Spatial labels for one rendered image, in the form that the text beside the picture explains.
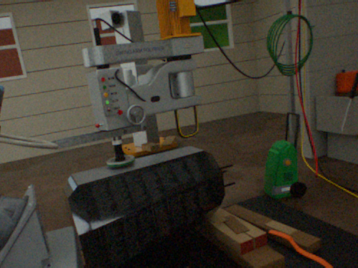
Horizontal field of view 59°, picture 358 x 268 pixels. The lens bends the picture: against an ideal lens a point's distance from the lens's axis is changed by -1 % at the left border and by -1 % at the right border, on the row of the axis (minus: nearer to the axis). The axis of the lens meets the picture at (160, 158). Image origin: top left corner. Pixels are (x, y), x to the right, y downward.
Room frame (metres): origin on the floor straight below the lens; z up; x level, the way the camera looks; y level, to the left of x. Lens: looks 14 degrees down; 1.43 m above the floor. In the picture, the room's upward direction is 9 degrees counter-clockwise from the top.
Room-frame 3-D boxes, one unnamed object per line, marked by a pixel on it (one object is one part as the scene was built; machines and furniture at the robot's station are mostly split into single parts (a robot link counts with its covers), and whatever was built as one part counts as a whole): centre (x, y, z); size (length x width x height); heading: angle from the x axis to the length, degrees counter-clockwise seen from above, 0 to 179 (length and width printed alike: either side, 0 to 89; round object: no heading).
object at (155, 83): (2.52, -0.05, 1.30); 0.74 x 0.23 x 0.49; 120
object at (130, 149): (3.19, 0.11, 0.76); 0.49 x 0.49 x 0.05; 19
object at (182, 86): (2.66, -0.27, 1.34); 0.19 x 0.19 x 0.20
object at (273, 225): (2.32, -0.88, 0.10); 0.25 x 0.10 x 0.01; 28
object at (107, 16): (3.15, 0.25, 2.00); 0.20 x 0.18 x 0.15; 19
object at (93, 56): (2.51, -0.01, 1.61); 0.96 x 0.25 x 0.17; 120
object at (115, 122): (2.37, 0.23, 1.32); 0.36 x 0.22 x 0.45; 120
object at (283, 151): (3.19, -1.27, 0.43); 0.35 x 0.35 x 0.87; 4
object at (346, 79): (4.26, -2.72, 1.00); 0.50 x 0.22 x 0.33; 105
